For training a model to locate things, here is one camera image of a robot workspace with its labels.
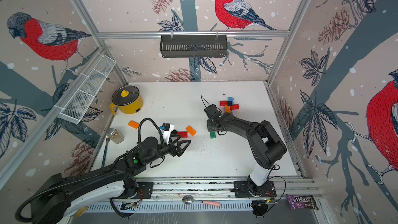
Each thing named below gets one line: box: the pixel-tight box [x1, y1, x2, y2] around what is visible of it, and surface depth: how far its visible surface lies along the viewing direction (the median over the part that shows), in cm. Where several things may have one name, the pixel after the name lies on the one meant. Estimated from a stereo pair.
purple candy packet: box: [286, 193, 320, 211], surface depth 70 cm
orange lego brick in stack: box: [185, 125, 197, 137], surface depth 95 cm
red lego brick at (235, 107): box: [230, 104, 240, 110], surface depth 106 cm
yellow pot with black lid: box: [109, 85, 144, 117], surface depth 102 cm
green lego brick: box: [209, 131, 217, 139], surface depth 94 cm
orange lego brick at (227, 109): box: [224, 104, 232, 114], surface depth 104 cm
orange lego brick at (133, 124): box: [127, 120, 140, 130], surface depth 100 cm
